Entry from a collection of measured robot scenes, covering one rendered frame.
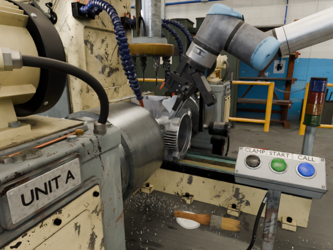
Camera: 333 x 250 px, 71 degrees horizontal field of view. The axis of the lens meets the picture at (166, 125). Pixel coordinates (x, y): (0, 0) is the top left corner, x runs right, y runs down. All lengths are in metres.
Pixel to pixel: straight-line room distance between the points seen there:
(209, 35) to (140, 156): 0.38
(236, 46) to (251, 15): 5.22
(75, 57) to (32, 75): 0.47
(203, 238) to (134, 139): 0.35
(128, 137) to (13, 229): 0.29
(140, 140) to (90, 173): 0.19
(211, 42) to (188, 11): 5.45
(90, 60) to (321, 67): 5.42
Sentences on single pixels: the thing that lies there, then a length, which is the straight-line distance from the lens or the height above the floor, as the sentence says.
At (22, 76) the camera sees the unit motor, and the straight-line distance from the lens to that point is 0.39.
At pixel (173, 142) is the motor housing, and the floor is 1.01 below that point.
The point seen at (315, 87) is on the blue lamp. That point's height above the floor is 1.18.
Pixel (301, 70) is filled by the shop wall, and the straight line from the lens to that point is 5.89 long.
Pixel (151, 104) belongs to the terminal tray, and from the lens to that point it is 0.84.
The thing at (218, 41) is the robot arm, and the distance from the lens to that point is 0.70.
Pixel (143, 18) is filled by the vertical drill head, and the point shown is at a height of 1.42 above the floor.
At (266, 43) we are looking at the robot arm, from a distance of 0.68.
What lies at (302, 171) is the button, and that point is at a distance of 0.54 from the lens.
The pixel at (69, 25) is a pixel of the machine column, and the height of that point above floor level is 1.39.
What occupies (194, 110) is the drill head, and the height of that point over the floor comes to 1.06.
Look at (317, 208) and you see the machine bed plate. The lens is 0.97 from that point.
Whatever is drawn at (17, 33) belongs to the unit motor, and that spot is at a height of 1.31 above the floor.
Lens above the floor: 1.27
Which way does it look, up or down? 15 degrees down
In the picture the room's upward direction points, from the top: straight up
